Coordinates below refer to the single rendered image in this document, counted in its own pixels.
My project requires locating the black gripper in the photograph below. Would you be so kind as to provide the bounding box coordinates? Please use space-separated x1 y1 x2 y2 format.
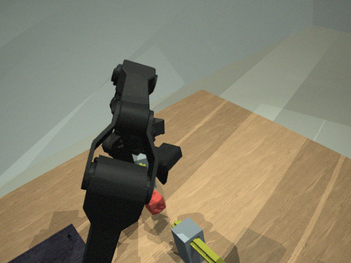
101 130 182 185

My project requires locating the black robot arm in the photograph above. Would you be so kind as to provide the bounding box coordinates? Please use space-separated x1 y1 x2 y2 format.
81 60 165 263

